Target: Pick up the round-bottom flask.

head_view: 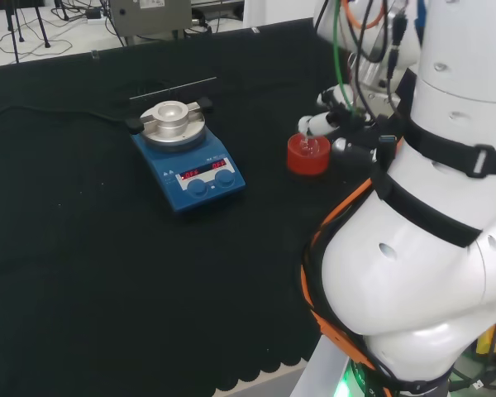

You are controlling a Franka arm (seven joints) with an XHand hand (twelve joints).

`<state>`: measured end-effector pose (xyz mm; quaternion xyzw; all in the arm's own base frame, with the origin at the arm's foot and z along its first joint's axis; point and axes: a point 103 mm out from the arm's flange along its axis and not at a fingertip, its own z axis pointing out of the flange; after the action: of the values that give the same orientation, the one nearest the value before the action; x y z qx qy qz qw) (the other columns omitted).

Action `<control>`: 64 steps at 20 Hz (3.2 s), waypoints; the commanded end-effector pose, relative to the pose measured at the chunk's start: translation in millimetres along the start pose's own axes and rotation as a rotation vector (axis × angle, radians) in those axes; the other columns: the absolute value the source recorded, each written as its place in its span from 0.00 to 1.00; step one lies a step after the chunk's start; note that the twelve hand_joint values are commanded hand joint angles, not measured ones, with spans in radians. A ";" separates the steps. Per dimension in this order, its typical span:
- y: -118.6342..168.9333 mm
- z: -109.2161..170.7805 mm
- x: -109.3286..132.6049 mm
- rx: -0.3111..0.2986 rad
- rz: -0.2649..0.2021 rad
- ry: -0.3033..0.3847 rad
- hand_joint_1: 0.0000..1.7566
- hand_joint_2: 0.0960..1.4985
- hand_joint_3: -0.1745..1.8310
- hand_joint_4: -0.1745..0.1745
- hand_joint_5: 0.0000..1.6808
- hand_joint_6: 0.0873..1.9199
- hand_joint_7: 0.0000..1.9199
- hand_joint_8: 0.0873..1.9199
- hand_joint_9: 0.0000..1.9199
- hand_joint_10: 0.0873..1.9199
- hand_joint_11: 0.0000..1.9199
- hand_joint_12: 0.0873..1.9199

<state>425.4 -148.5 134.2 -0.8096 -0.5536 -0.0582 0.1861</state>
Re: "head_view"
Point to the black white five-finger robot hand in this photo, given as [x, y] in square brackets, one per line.
[355, 128]

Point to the clear glass round-bottom flask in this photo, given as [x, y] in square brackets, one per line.
[308, 148]

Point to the black usb plug blue tip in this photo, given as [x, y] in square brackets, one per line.
[388, 139]

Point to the thin silver metal bar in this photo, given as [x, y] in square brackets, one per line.
[173, 87]

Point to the heater with blue base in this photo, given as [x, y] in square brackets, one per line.
[169, 194]

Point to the grey metal box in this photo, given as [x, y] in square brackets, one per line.
[149, 16]

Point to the yellow stop button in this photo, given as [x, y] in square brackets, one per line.
[488, 341]

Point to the black bench cloth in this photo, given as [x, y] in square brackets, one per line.
[107, 269]

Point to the black tripod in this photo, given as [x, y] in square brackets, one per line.
[41, 25]

